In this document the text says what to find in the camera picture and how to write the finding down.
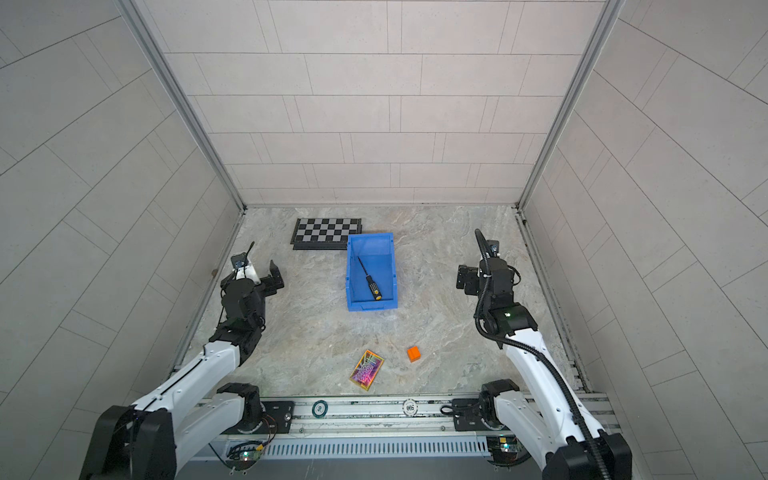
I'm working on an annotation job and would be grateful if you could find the black yellow screwdriver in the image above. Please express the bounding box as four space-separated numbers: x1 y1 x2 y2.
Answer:
358 257 383 301

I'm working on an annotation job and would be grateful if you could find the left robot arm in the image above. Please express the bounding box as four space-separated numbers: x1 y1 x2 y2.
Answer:
80 253 284 479

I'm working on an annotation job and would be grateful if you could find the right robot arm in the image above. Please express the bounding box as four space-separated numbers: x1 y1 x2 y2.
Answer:
456 257 632 479

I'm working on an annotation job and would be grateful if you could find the blue plastic bin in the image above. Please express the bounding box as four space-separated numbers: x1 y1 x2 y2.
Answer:
345 233 398 312

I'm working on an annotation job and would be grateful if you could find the black white checkerboard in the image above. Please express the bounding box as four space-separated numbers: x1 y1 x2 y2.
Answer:
290 218 362 250

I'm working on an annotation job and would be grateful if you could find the small orange cube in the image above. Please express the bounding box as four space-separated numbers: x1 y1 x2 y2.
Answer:
406 346 421 362

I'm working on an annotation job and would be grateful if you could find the colourful card pack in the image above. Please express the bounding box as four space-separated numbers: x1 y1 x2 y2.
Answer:
349 350 384 391

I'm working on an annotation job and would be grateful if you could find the white round sticker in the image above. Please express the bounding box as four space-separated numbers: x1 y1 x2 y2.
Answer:
402 399 419 417

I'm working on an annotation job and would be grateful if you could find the left circuit board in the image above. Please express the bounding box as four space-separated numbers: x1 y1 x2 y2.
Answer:
227 441 267 471

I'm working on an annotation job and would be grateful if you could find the circuit board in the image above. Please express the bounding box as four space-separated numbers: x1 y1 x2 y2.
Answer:
227 441 267 471
486 435 531 468

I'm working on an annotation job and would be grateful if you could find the white vent grille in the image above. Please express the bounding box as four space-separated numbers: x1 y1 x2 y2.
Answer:
261 436 491 460

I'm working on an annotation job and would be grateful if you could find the right circuit board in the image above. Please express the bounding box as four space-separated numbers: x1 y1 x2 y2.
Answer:
486 435 531 468

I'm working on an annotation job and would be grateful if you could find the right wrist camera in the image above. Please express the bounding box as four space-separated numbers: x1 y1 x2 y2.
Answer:
485 240 499 258

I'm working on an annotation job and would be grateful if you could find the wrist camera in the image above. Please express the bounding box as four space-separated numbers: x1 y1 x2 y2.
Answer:
230 252 250 279
485 240 499 258

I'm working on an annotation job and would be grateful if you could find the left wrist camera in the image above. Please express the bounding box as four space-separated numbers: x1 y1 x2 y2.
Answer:
230 252 250 279

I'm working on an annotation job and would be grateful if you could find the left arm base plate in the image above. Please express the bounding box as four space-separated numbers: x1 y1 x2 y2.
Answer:
222 400 296 435

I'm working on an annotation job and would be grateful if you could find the black ring sticker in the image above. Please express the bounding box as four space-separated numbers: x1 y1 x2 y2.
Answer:
311 400 328 418

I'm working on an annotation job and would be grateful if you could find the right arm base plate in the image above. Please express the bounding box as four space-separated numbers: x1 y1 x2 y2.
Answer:
448 397 493 432

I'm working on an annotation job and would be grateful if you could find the aluminium front rail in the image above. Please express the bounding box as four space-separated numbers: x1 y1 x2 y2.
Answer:
173 392 619 442

